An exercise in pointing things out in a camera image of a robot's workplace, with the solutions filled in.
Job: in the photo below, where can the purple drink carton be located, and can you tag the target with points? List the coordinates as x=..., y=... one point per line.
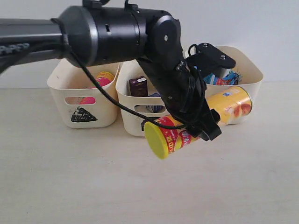
x=138, y=87

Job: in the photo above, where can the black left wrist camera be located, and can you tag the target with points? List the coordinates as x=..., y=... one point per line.
x=209, y=60

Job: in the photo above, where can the blue white milk carton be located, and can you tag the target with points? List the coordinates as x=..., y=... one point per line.
x=155, y=108

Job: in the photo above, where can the blue noodle packet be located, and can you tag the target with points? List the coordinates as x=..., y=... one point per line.
x=231, y=78

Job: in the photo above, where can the left cream plastic bin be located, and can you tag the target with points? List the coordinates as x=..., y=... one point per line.
x=67, y=80

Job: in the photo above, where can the yellow chips can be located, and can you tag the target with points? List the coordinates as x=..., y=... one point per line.
x=227, y=107

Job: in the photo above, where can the right cream plastic bin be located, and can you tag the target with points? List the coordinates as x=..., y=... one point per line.
x=251, y=78

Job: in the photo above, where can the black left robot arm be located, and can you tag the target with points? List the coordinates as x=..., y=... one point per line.
x=93, y=34

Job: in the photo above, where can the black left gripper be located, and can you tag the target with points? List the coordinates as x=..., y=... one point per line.
x=193, y=113

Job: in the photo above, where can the pink chips can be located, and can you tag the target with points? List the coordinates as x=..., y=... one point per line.
x=103, y=78

